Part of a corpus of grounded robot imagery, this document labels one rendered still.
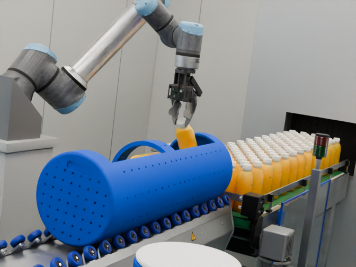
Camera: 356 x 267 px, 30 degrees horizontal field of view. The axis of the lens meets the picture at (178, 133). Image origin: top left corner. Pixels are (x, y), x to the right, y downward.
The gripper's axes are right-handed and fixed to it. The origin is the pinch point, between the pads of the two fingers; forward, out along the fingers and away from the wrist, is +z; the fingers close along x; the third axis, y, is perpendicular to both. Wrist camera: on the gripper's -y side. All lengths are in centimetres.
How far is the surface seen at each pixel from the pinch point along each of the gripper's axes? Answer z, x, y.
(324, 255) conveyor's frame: 88, 21, -176
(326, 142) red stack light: 6, 38, -68
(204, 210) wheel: 32.8, 10.5, -8.0
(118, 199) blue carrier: 17, 13, 60
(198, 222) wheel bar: 36.9, 11.0, -3.1
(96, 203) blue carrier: 19, 8, 63
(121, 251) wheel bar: 36, 10, 50
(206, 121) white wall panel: 54, -191, -443
